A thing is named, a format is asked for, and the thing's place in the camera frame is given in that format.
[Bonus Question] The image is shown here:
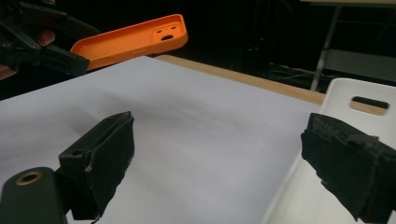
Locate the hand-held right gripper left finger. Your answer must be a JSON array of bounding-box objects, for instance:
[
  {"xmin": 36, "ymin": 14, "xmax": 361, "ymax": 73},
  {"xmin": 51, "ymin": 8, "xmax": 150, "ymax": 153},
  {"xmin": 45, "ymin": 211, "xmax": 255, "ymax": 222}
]
[{"xmin": 58, "ymin": 111, "xmax": 135, "ymax": 222}]

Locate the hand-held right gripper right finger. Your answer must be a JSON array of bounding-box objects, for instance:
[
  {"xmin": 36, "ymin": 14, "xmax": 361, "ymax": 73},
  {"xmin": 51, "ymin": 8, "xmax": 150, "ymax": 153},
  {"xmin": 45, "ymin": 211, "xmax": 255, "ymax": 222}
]
[{"xmin": 300, "ymin": 112, "xmax": 396, "ymax": 224}]

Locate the orange phone case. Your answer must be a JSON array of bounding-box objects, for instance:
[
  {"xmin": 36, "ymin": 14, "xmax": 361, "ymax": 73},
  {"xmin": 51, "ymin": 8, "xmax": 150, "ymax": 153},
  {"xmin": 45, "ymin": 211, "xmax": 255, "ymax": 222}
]
[{"xmin": 70, "ymin": 13, "xmax": 190, "ymax": 72}]

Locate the white plastic tray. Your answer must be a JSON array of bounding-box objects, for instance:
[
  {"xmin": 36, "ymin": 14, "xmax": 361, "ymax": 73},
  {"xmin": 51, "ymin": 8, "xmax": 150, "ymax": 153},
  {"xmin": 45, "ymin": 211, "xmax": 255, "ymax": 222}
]
[{"xmin": 261, "ymin": 77, "xmax": 396, "ymax": 224}]

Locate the white table mat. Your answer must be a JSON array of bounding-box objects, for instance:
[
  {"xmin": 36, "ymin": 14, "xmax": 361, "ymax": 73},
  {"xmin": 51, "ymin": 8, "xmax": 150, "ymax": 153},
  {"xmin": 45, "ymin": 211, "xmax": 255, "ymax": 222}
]
[{"xmin": 0, "ymin": 55, "xmax": 321, "ymax": 224}]

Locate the white metal stand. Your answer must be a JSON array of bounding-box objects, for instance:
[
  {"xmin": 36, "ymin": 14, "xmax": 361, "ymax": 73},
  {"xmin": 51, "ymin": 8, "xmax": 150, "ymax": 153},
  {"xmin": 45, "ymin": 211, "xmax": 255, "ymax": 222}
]
[{"xmin": 300, "ymin": 0, "xmax": 396, "ymax": 91}]

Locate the wooden table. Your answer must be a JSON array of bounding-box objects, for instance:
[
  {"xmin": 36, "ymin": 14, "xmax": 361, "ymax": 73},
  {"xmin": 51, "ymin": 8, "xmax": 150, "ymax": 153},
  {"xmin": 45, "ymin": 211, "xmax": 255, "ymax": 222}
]
[{"xmin": 154, "ymin": 54, "xmax": 390, "ymax": 117}]

